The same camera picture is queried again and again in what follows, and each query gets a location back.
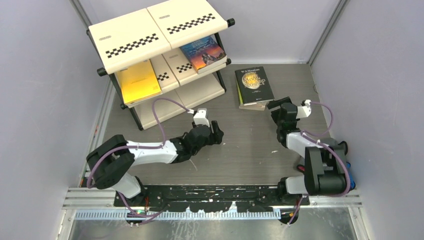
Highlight blue Jane Eyre book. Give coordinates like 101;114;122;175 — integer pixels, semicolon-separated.
180;36;228;74

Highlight black Moon Sixpence book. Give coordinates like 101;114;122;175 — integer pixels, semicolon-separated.
234;66;275;105

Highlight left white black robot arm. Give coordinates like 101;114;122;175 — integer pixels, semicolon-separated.
86;120;224;207

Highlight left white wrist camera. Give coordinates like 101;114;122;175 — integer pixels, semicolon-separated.
187;108;210;128

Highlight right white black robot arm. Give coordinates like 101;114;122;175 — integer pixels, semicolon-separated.
267;97;356;206

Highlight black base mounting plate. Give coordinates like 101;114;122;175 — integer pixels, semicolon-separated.
113;185;310;224

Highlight blue cloth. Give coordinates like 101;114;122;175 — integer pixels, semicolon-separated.
346;161;356;191

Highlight grey cloth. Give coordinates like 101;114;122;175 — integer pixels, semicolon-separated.
325;138;349;163

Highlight aluminium rail frame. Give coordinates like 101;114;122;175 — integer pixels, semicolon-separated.
57;185;370;240

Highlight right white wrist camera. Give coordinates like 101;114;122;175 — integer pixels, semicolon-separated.
296;99;312;119

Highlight yellow book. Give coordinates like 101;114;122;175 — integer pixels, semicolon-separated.
115;59;162;106

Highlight red black scissors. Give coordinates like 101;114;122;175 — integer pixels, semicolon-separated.
296;163;305;173

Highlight light green spine book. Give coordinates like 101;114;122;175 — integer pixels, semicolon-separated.
236;84;243;106

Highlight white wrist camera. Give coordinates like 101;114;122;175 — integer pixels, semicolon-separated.
187;108;210;128
296;99;312;119

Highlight cream three-tier shelf rack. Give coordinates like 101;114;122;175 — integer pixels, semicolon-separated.
86;0;235;130

